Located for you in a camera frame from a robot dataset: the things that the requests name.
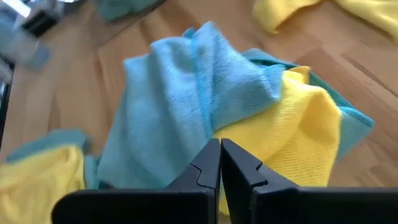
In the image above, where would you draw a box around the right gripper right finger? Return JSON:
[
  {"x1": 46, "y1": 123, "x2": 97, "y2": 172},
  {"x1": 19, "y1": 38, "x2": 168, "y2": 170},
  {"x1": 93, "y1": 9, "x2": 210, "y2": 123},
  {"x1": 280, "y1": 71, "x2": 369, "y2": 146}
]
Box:
[{"x1": 220, "y1": 138, "x2": 398, "y2": 224}]

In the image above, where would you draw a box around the yellow microfiber towel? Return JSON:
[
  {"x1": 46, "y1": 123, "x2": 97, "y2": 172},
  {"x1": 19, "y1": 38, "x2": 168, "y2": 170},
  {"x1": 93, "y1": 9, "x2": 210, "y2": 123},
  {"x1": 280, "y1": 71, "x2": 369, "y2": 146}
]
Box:
[
  {"x1": 0, "y1": 145, "x2": 87, "y2": 224},
  {"x1": 334, "y1": 0, "x2": 398, "y2": 43},
  {"x1": 213, "y1": 65, "x2": 343, "y2": 217},
  {"x1": 252, "y1": 0, "x2": 323, "y2": 34}
]

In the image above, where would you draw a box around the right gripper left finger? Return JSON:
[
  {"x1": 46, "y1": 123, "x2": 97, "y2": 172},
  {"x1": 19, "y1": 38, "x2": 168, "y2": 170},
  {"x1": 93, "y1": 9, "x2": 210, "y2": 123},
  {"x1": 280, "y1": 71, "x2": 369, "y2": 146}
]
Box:
[{"x1": 51, "y1": 138, "x2": 221, "y2": 224}]

